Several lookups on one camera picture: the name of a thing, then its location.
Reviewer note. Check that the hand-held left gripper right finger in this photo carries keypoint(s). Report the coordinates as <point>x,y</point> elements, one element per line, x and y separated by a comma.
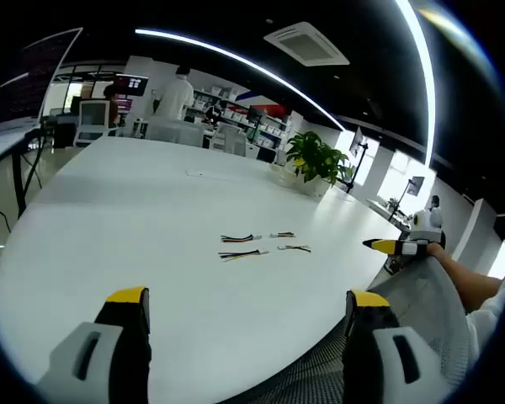
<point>379,357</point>

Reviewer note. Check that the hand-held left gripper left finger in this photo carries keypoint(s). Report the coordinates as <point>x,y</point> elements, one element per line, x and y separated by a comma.
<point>109,349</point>

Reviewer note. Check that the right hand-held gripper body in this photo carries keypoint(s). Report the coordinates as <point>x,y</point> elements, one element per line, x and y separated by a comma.
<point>427,223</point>

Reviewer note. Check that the person's right hand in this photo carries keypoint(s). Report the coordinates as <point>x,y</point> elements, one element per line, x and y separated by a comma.
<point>437,251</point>

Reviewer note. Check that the small monitor on pole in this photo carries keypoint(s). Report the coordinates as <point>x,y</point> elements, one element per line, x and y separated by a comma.
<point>416,185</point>

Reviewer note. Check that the grey mesh office chair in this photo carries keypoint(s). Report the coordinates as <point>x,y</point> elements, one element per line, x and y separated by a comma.
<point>425,303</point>

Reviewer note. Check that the dark mesh office chair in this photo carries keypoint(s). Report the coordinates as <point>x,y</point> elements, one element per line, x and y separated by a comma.
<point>303,379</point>

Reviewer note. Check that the white plant pot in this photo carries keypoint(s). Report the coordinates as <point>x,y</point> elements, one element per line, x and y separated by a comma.
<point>313,187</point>

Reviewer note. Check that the monitor on black stand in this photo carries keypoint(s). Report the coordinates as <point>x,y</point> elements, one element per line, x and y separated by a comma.
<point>357,145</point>

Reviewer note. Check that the green leafy potted plant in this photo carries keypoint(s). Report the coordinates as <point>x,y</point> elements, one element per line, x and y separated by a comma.
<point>315,157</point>

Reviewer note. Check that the person's white shirt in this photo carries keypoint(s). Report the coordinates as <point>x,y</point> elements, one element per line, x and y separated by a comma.
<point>494,315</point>

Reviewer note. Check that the clear glass vessel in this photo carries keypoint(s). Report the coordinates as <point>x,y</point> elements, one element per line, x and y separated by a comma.
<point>283,174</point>

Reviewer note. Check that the bright ceiling light strip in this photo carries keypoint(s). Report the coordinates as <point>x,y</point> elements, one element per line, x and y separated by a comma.
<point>423,76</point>

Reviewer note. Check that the white storage shelving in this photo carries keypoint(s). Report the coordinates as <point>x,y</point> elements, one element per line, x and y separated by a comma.
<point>252,122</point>

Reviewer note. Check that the ceiling air conditioner vent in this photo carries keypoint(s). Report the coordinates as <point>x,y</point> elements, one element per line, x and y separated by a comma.
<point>307,44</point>

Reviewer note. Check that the long curved ceiling light strip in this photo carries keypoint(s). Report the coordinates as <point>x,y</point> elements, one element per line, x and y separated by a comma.
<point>244,61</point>

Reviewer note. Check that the large dark monitor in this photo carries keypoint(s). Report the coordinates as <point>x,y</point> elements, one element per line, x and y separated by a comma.
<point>29,80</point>

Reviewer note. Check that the white frame office chair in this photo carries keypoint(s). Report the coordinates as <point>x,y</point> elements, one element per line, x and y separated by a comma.
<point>92,120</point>

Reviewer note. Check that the wall display screen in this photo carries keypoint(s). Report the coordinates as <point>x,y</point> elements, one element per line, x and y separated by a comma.
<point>131,84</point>

